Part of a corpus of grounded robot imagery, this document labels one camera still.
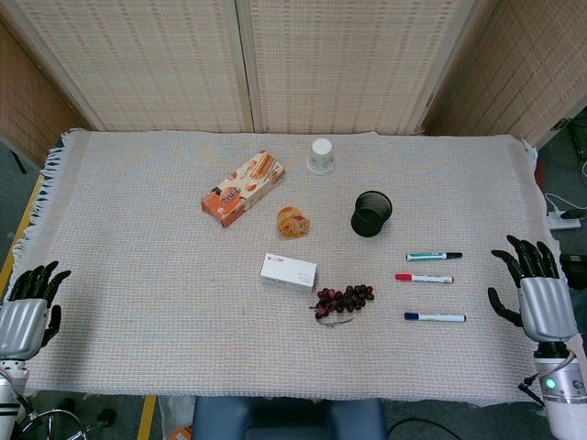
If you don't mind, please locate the beige woven tablecloth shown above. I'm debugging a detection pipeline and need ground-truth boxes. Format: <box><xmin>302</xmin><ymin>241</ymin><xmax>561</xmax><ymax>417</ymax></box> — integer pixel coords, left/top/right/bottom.
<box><xmin>12</xmin><ymin>129</ymin><xmax>580</xmax><ymax>409</ymax></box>

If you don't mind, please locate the white power strip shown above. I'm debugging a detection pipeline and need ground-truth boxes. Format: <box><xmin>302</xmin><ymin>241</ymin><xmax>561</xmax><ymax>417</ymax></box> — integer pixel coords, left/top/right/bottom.
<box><xmin>547</xmin><ymin>208</ymin><xmax>581</xmax><ymax>231</ymax></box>

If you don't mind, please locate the chrome stool base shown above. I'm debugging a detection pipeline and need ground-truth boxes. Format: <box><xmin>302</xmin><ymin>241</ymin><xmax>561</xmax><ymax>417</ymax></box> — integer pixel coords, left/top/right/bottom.
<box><xmin>20</xmin><ymin>409</ymin><xmax>87</xmax><ymax>440</ymax></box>

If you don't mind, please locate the small white cardboard box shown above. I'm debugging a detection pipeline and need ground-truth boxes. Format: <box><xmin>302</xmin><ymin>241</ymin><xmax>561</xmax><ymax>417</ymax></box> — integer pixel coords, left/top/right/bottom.
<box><xmin>260</xmin><ymin>252</ymin><xmax>318</xmax><ymax>294</ymax></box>

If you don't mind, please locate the black mesh pen holder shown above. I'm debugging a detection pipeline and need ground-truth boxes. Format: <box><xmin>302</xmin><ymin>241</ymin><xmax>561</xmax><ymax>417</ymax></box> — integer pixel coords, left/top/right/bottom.
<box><xmin>350</xmin><ymin>190</ymin><xmax>393</xmax><ymax>238</ymax></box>

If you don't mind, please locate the dark bamboo screen panel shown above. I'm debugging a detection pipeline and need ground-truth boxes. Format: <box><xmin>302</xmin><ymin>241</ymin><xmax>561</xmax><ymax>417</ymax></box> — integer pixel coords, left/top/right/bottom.
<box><xmin>0</xmin><ymin>17</ymin><xmax>95</xmax><ymax>167</ymax></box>
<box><xmin>421</xmin><ymin>0</ymin><xmax>587</xmax><ymax>149</ymax></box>

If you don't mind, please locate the blue padded seat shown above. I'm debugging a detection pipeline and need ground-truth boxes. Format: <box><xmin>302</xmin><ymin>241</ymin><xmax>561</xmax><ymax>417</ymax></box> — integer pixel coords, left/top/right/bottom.
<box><xmin>191</xmin><ymin>396</ymin><xmax>387</xmax><ymax>440</ymax></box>

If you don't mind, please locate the black floor cable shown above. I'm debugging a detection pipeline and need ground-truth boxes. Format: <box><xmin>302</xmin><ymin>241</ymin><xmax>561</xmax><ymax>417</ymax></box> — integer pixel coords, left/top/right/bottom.
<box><xmin>387</xmin><ymin>417</ymin><xmax>464</xmax><ymax>440</ymax></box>

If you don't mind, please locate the orange biscuit box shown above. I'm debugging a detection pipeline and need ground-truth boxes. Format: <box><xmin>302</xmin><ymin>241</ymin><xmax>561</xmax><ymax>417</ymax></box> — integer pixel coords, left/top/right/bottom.
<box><xmin>201</xmin><ymin>150</ymin><xmax>286</xmax><ymax>229</ymax></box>

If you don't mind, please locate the light bamboo screen panel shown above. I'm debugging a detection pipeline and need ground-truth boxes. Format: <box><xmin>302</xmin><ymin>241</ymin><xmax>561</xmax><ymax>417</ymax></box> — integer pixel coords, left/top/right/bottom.
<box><xmin>0</xmin><ymin>0</ymin><xmax>256</xmax><ymax>134</ymax></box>
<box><xmin>236</xmin><ymin>0</ymin><xmax>499</xmax><ymax>136</ymax></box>

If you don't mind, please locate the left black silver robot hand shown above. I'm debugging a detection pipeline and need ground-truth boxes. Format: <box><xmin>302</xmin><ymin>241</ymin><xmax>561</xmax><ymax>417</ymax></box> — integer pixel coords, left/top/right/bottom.
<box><xmin>0</xmin><ymin>260</ymin><xmax>72</xmax><ymax>361</ymax></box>

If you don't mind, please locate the blue cap marker pen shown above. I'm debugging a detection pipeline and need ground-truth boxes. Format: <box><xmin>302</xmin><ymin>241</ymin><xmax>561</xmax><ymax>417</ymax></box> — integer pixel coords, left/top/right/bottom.
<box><xmin>404</xmin><ymin>312</ymin><xmax>468</xmax><ymax>323</ymax></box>

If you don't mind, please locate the red cap marker pen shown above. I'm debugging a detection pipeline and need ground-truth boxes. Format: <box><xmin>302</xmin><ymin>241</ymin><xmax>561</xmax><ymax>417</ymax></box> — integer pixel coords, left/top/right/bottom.
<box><xmin>394</xmin><ymin>272</ymin><xmax>455</xmax><ymax>286</ymax></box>

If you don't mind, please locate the white paper cup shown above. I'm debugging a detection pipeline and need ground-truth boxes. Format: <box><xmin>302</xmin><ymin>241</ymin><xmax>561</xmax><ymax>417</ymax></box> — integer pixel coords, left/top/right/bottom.
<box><xmin>306</xmin><ymin>138</ymin><xmax>335</xmax><ymax>175</ymax></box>

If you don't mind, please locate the orange fruit jelly cup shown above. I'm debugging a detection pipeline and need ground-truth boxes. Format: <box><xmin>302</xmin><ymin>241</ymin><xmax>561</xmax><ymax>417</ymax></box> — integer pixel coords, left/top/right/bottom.
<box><xmin>275</xmin><ymin>206</ymin><xmax>311</xmax><ymax>239</ymax></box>

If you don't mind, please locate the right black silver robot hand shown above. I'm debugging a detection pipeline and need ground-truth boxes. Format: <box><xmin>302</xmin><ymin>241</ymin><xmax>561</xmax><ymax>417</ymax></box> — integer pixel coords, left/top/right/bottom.
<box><xmin>487</xmin><ymin>235</ymin><xmax>578</xmax><ymax>342</ymax></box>

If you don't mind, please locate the dark red grape bunch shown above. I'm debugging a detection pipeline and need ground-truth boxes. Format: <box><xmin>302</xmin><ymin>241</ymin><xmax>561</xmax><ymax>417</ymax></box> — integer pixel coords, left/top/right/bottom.
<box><xmin>309</xmin><ymin>284</ymin><xmax>375</xmax><ymax>327</ymax></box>

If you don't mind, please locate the black cap marker pen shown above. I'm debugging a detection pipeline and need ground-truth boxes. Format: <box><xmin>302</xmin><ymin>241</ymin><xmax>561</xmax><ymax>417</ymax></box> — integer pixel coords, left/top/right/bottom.
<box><xmin>405</xmin><ymin>250</ymin><xmax>463</xmax><ymax>262</ymax></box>

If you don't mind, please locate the white power cable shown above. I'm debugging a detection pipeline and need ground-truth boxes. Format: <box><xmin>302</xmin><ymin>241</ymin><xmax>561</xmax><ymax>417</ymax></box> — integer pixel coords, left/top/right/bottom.
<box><xmin>544</xmin><ymin>192</ymin><xmax>570</xmax><ymax>216</ymax></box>

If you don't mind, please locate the black box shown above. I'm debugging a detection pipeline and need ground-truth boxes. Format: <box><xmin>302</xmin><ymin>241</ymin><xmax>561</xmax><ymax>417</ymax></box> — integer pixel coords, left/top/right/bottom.
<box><xmin>559</xmin><ymin>250</ymin><xmax>587</xmax><ymax>291</ymax></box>

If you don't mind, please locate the black metal stand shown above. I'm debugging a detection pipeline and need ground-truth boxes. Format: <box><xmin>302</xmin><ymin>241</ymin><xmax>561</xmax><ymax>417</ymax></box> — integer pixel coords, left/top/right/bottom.
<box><xmin>567</xmin><ymin>117</ymin><xmax>587</xmax><ymax>161</ymax></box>

